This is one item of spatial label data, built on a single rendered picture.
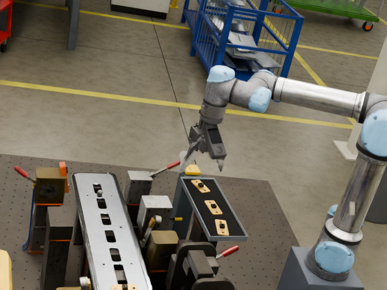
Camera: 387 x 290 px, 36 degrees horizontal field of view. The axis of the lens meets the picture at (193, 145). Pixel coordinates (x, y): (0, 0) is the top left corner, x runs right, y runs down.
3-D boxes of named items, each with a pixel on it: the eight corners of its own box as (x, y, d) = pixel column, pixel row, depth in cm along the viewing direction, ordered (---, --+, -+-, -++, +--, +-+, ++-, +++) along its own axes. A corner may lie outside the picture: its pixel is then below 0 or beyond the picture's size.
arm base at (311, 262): (338, 253, 211) (348, 231, 207) (355, 282, 198) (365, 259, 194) (299, 250, 208) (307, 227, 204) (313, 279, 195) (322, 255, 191)
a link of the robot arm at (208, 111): (231, 107, 179) (207, 107, 176) (227, 121, 181) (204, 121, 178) (220, 97, 185) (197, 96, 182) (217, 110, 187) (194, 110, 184)
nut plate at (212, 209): (204, 201, 213) (204, 198, 212) (213, 201, 214) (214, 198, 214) (212, 214, 206) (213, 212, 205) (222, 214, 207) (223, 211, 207)
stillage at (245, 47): (189, 54, 728) (205, -24, 686) (250, 63, 748) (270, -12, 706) (209, 94, 625) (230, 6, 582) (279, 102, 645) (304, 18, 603)
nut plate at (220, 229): (214, 220, 203) (215, 217, 203) (225, 221, 204) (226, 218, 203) (217, 234, 196) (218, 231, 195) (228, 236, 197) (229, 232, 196)
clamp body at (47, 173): (21, 242, 244) (27, 166, 228) (55, 241, 249) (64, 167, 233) (21, 255, 237) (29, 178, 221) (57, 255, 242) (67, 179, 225)
